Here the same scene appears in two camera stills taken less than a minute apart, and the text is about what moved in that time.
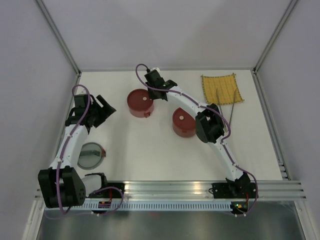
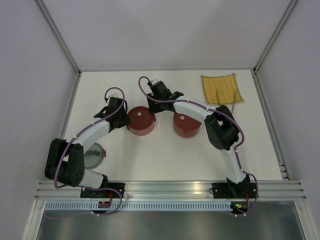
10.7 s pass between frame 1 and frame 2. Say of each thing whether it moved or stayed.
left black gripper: moved
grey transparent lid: stayed
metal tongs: stayed
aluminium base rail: stayed
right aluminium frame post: stayed
